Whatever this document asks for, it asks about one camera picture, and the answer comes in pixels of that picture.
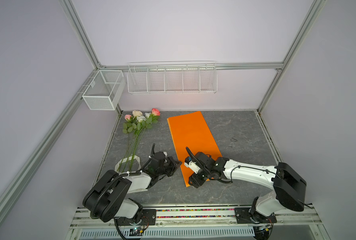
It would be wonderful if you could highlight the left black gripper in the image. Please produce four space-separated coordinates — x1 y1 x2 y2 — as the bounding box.
157 156 182 177

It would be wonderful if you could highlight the orange wrapping paper sheet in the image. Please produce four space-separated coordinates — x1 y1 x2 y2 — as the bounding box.
166 111 223 188

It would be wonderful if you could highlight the dark pink fake rose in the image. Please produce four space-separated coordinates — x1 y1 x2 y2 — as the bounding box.
125 109 160 171

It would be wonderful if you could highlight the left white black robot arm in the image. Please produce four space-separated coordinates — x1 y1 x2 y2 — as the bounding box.
83 150 182 240

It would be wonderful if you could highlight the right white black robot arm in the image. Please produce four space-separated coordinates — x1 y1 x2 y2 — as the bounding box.
185 152 307 224

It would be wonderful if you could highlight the cream fake rose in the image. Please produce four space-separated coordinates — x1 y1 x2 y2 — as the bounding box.
120 110 144 173

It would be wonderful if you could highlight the white printed ribbon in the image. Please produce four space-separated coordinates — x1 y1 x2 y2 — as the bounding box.
83 155 149 218

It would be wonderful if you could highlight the white mesh box basket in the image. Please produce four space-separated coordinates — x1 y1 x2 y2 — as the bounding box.
82 70 126 111

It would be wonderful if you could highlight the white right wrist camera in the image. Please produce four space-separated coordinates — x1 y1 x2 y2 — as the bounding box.
184 161 201 174

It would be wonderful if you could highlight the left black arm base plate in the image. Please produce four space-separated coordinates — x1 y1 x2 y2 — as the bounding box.
116 209 157 226

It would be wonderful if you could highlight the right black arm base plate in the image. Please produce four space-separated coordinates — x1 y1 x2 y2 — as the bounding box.
235 207 277 225

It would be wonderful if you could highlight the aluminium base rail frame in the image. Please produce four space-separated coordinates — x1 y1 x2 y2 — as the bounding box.
66 204 330 240

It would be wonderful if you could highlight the white slotted cable duct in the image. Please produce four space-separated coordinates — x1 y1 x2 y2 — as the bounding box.
77 226 255 240

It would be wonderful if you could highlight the white wire shelf basket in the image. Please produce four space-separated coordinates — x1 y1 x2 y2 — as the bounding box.
127 61 218 94

